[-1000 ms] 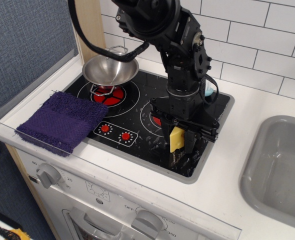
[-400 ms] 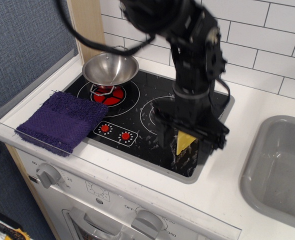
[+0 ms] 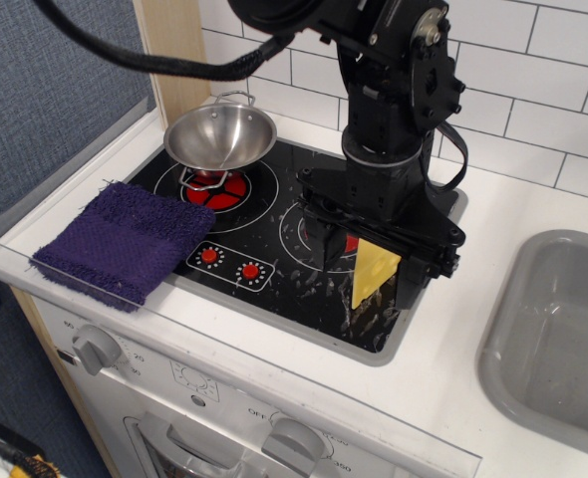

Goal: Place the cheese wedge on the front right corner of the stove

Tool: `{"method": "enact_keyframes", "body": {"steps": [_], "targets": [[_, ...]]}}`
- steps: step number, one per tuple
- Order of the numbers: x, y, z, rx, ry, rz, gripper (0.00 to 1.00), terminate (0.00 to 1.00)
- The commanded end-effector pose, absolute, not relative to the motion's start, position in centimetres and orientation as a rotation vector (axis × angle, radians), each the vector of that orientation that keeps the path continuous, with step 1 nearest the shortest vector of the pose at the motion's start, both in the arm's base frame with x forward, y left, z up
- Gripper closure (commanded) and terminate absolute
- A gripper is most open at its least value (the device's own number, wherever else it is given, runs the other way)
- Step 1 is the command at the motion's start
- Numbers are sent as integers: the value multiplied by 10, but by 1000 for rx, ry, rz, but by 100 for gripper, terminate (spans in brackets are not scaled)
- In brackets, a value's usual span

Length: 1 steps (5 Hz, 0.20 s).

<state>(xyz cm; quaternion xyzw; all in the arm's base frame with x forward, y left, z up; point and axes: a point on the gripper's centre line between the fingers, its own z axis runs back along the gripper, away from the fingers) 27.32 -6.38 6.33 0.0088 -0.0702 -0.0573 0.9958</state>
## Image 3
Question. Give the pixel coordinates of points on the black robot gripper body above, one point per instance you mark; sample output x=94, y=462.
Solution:
x=391, y=206

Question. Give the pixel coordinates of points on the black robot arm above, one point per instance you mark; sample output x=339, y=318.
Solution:
x=401, y=90

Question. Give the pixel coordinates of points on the grey oven knob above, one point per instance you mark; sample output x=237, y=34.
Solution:
x=294, y=445
x=95, y=349

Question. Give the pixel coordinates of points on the grey right oven knob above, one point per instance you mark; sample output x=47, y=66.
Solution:
x=294, y=445

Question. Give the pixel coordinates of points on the wooden side post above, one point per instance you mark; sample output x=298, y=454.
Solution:
x=173, y=29

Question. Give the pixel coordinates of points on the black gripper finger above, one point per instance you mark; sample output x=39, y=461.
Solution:
x=412, y=277
x=327, y=239

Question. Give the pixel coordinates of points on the grey sink basin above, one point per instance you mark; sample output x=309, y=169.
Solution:
x=533, y=365

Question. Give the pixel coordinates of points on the yellow cheese wedge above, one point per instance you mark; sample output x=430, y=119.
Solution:
x=374, y=266

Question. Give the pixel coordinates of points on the white toy oven front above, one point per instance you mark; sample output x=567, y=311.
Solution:
x=158, y=417

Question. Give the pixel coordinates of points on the grey left oven knob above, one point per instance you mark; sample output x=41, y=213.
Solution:
x=95, y=349

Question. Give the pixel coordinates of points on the purple knitted cloth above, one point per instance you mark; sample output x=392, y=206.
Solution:
x=123, y=245

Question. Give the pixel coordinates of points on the black toy stove top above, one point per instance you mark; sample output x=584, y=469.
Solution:
x=256, y=259

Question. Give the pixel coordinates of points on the small steel wok pan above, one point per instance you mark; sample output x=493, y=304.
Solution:
x=219, y=140

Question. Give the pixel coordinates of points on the yellow black object on floor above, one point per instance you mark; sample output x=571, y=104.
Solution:
x=25, y=465

